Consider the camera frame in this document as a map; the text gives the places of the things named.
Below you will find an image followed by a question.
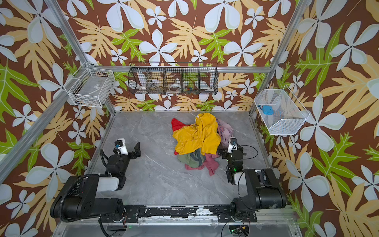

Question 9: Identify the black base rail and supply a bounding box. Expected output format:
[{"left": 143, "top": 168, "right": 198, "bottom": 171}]
[{"left": 100, "top": 204, "right": 257, "bottom": 224}]

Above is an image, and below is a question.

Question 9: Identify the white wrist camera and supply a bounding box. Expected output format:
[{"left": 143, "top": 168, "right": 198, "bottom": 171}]
[
  {"left": 114, "top": 138, "right": 128, "bottom": 155},
  {"left": 228, "top": 137, "right": 238, "bottom": 154}
]

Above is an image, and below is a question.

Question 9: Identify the white wire basket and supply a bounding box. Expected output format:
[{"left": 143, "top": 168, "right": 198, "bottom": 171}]
[
  {"left": 254, "top": 86, "right": 311, "bottom": 136},
  {"left": 66, "top": 67, "right": 115, "bottom": 108}
]

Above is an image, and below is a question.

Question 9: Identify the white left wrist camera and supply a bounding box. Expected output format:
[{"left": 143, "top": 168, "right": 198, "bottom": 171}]
[{"left": 114, "top": 138, "right": 128, "bottom": 155}]

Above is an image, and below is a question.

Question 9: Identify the black wire basket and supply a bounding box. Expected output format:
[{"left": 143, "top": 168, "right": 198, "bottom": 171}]
[{"left": 126, "top": 62, "right": 219, "bottom": 95}]

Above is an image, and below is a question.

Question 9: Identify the green cloth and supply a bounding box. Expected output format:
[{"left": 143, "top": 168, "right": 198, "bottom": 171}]
[{"left": 177, "top": 149, "right": 206, "bottom": 168}]

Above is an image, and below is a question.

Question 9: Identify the white wire basket left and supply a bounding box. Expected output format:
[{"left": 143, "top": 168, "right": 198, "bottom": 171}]
[{"left": 66, "top": 67, "right": 115, "bottom": 108}]

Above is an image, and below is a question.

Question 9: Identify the blue toy in basket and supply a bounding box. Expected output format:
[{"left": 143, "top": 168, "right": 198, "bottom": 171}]
[{"left": 259, "top": 105, "right": 274, "bottom": 116}]

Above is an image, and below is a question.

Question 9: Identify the red cloth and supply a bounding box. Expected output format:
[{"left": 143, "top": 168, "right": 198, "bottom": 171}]
[{"left": 171, "top": 118, "right": 187, "bottom": 132}]

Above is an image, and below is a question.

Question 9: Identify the white bowl in basket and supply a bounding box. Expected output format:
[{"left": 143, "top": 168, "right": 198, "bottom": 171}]
[{"left": 168, "top": 83, "right": 182, "bottom": 92}]

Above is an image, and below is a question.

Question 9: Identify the yellow cloth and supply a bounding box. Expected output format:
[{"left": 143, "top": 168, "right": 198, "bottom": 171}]
[{"left": 173, "top": 113, "right": 221, "bottom": 155}]

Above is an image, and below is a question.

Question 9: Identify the light mauve cloth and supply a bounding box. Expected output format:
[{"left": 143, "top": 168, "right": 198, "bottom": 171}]
[{"left": 216, "top": 119, "right": 234, "bottom": 148}]

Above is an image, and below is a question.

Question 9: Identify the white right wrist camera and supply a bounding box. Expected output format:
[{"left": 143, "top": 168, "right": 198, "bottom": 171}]
[{"left": 228, "top": 137, "right": 238, "bottom": 154}]

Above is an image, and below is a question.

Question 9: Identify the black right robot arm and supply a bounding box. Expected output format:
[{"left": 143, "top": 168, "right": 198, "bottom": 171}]
[{"left": 223, "top": 150, "right": 287, "bottom": 216}]

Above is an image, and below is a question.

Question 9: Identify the white wire basket right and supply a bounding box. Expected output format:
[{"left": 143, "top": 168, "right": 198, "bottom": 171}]
[{"left": 254, "top": 86, "right": 311, "bottom": 136}]

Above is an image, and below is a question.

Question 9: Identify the dark pink cloth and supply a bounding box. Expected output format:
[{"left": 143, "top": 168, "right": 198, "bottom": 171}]
[{"left": 185, "top": 154, "right": 220, "bottom": 176}]

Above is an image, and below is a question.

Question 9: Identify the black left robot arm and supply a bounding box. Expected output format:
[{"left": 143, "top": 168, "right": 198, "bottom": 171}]
[{"left": 49, "top": 139, "right": 142, "bottom": 223}]

